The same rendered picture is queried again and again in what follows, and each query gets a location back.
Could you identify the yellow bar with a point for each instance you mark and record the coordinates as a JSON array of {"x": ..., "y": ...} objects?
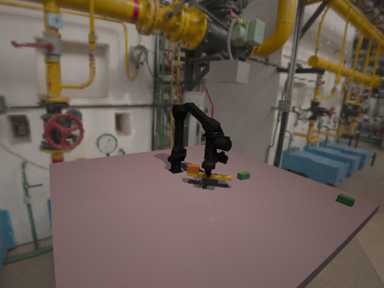
[{"x": 193, "y": 170}]

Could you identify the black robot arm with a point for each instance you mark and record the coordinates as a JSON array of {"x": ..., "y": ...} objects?
[{"x": 214, "y": 135}]

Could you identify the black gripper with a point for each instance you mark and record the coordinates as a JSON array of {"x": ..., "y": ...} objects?
[{"x": 209, "y": 164}]

